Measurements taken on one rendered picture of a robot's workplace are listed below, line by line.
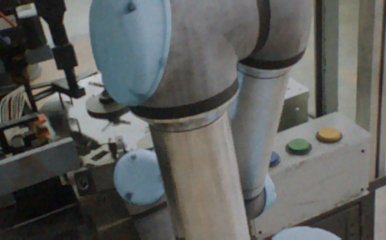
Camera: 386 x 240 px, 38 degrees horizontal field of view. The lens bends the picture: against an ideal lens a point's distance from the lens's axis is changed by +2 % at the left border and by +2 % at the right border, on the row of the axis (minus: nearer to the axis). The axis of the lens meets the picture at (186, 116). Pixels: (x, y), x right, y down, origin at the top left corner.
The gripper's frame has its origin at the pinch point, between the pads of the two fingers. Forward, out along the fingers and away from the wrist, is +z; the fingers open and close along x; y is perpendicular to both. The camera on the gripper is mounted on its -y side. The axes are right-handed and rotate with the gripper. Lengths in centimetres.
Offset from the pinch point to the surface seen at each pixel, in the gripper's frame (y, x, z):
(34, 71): -22, 36, 78
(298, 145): 33.5, -2.7, -8.7
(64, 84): -8.3, 20.4, 6.3
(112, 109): 0.4, 13.1, 7.2
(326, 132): 40.3, -1.5, -7.0
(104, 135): -2.4, 7.8, 0.7
